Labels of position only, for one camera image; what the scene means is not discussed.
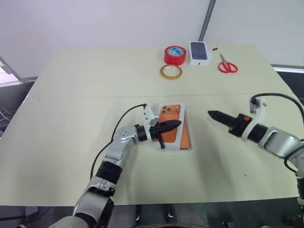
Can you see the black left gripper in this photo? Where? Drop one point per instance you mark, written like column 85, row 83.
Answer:
column 158, row 130

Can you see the yellow tape roll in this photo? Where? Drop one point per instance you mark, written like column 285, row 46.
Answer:
column 164, row 74

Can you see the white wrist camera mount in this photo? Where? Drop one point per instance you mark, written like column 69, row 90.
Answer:
column 261, row 114
column 148, row 116

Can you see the red tape roll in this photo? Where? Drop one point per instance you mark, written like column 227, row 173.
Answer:
column 174, row 59

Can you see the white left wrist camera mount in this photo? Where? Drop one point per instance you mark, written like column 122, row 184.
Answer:
column 148, row 116

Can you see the grey vertical rail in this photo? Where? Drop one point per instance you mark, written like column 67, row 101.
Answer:
column 206, row 19

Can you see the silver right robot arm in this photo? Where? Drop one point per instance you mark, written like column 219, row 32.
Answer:
column 278, row 142

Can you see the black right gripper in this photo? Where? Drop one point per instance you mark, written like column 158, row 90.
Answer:
column 238, row 126

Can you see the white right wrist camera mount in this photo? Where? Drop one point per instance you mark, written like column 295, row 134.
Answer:
column 261, row 114

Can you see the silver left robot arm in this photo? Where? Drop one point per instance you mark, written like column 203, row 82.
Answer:
column 118, row 147

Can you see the orange smartphone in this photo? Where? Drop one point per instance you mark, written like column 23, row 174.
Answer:
column 186, row 140

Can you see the orange phone box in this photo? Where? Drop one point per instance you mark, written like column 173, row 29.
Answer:
column 169, row 114

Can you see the grey ledge beside table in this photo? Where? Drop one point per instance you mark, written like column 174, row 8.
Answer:
column 289, row 69

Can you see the white phone box base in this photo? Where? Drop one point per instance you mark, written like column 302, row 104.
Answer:
column 185, row 151

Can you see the white box with blue phone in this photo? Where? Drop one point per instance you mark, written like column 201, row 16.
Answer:
column 198, row 50

